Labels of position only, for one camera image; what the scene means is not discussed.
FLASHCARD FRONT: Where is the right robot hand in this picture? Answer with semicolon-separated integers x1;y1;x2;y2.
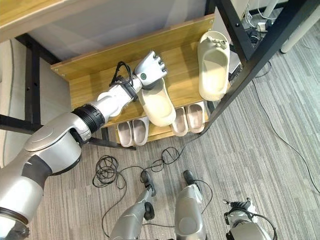
222;197;260;221

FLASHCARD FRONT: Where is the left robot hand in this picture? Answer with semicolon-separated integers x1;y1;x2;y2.
133;50;169;91

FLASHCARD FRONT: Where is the plain cream slipper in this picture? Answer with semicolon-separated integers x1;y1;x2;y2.
136;77;177;127

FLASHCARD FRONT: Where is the wooden rack shelf with lip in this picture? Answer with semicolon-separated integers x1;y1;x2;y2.
49;13;232;129

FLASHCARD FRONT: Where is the wooden rack top board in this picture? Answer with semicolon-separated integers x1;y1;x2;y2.
0;0;66;43

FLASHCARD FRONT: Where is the silver right robot leg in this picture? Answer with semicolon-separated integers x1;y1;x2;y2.
173;169;207;240

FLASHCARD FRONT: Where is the silver robot leg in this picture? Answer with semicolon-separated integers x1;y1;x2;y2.
173;169;207;240
108;170;157;240

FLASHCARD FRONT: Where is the small beige slipper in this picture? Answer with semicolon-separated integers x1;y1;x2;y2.
171;106;189;137
186;101;206;134
117;120;135;148
131;116;151;147

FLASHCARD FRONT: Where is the cream slipper with charms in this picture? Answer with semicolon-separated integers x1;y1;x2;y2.
197;30;231;102

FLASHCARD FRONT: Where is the silver left robot leg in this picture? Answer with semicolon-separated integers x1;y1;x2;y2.
108;170;157;240

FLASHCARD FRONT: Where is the slim white desk leg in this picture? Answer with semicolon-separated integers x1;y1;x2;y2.
263;0;279;16

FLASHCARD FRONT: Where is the thick white desk leg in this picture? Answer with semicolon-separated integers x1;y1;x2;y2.
279;0;320;54

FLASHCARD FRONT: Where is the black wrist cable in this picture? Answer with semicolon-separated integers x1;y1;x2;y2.
109;61;138;87

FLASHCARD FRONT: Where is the long thin black cable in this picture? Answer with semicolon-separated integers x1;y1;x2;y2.
251;61;320;195

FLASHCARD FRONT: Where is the black metal rack frame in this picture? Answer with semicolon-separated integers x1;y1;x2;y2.
0;0;320;151

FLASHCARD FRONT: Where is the coiled black floor cable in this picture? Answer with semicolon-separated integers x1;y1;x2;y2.
91;129;214;239

